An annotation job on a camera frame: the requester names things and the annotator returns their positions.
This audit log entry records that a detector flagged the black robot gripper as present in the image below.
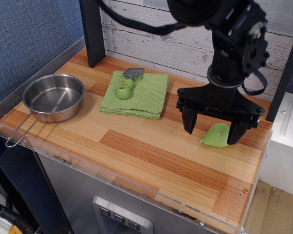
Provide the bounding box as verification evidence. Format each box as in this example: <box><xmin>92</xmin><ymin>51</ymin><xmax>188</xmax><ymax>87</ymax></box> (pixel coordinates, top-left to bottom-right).
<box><xmin>177</xmin><ymin>84</ymin><xmax>264</xmax><ymax>145</ymax></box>

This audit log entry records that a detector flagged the green plastic toy pear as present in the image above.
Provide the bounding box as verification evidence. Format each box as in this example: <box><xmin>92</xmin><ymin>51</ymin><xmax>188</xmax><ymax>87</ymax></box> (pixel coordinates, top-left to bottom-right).
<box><xmin>200</xmin><ymin>123</ymin><xmax>230</xmax><ymax>148</ymax></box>

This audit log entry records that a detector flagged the stainless steel pan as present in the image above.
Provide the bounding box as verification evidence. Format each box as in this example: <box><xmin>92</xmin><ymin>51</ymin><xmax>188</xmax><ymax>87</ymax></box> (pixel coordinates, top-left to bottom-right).
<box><xmin>5</xmin><ymin>74</ymin><xmax>85</xmax><ymax>148</ymax></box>

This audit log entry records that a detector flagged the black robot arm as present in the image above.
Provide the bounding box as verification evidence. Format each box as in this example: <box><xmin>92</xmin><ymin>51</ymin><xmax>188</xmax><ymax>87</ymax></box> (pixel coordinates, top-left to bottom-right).
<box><xmin>167</xmin><ymin>0</ymin><xmax>270</xmax><ymax>145</ymax></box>

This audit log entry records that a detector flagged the green folded cloth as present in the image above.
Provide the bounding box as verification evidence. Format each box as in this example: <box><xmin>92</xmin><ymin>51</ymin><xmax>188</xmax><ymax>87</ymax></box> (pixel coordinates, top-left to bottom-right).
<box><xmin>100</xmin><ymin>71</ymin><xmax>168</xmax><ymax>120</ymax></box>

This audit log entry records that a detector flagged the white aluminium side block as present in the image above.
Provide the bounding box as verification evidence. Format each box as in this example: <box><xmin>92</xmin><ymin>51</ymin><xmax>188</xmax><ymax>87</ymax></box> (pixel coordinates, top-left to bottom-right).
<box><xmin>259</xmin><ymin>93</ymin><xmax>293</xmax><ymax>195</ymax></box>

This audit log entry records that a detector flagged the clear acrylic table guard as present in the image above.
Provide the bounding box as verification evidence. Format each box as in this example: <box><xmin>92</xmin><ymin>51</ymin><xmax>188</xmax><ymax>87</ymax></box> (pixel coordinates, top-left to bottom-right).
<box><xmin>0</xmin><ymin>36</ymin><xmax>274</xmax><ymax>234</ymax></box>

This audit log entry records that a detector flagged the silver button control panel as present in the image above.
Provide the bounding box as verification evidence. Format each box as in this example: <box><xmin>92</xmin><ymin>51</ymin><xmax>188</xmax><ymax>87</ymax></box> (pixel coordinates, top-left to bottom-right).
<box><xmin>92</xmin><ymin>195</ymin><xmax>153</xmax><ymax>234</ymax></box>

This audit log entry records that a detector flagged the stainless steel cabinet front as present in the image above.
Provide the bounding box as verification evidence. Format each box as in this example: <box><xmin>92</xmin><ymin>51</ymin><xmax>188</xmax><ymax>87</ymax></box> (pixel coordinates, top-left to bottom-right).
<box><xmin>38</xmin><ymin>153</ymin><xmax>245</xmax><ymax>234</ymax></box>

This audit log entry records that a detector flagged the dark right frame post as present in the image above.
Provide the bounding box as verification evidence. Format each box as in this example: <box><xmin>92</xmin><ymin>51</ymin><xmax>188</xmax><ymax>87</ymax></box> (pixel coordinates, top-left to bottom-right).
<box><xmin>266</xmin><ymin>47</ymin><xmax>293</xmax><ymax>122</ymax></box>

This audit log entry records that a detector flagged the dark frame post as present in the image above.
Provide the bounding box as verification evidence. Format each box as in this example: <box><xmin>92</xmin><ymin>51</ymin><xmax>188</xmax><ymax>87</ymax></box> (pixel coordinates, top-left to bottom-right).
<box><xmin>266</xmin><ymin>47</ymin><xmax>293</xmax><ymax>122</ymax></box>
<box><xmin>79</xmin><ymin>0</ymin><xmax>105</xmax><ymax>68</ymax></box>

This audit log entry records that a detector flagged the green handled grey toy spatula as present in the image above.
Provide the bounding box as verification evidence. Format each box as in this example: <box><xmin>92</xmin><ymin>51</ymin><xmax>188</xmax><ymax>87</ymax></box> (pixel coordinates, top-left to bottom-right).
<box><xmin>116</xmin><ymin>68</ymin><xmax>145</xmax><ymax>99</ymax></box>

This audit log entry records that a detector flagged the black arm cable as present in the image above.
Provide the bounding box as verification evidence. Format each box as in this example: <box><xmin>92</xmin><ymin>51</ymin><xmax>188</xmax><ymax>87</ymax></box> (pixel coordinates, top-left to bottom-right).
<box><xmin>97</xmin><ymin>0</ymin><xmax>268</xmax><ymax>96</ymax></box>

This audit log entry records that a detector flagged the dark left frame post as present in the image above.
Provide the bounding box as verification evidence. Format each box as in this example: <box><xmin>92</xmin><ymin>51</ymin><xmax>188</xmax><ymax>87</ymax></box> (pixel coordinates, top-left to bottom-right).
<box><xmin>79</xmin><ymin>0</ymin><xmax>105</xmax><ymax>68</ymax></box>

